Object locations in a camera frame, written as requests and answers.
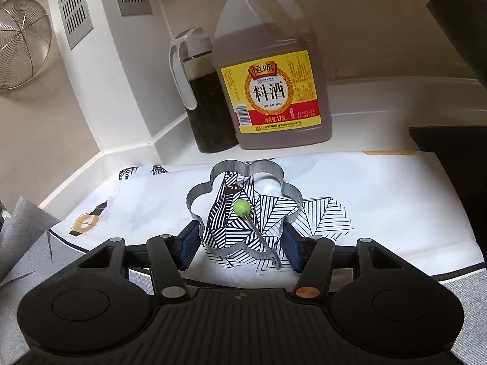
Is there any metal mesh strainer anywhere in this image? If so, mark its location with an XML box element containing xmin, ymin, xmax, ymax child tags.
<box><xmin>0</xmin><ymin>0</ymin><xmax>53</xmax><ymax>91</ymax></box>

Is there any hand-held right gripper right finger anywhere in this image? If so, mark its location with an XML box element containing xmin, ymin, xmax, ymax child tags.
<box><xmin>283</xmin><ymin>224</ymin><xmax>406</xmax><ymax>299</ymax></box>

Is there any patterned white paper sheet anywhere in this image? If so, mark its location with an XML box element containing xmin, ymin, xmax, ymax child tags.
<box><xmin>47</xmin><ymin>150</ymin><xmax>485</xmax><ymax>287</ymax></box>

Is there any black wok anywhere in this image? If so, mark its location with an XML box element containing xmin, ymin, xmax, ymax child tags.
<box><xmin>426</xmin><ymin>0</ymin><xmax>487</xmax><ymax>84</ymax></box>

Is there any cooking wine bottle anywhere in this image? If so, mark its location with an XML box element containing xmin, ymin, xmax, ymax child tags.
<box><xmin>212</xmin><ymin>0</ymin><xmax>333</xmax><ymax>150</ymax></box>

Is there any grey counter mat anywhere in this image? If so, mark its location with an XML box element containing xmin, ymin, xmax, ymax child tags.
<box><xmin>0</xmin><ymin>196</ymin><xmax>487</xmax><ymax>335</ymax></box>

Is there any flower-shaped metal mold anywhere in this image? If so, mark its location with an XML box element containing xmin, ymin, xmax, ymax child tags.
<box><xmin>186</xmin><ymin>158</ymin><xmax>304</xmax><ymax>270</ymax></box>

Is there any dark oil dispenser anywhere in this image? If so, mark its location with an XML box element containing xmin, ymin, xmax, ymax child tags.
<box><xmin>169</xmin><ymin>26</ymin><xmax>238</xmax><ymax>155</ymax></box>

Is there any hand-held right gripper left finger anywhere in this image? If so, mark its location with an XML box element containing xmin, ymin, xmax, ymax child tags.
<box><xmin>76</xmin><ymin>221</ymin><xmax>201</xmax><ymax>300</ymax></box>

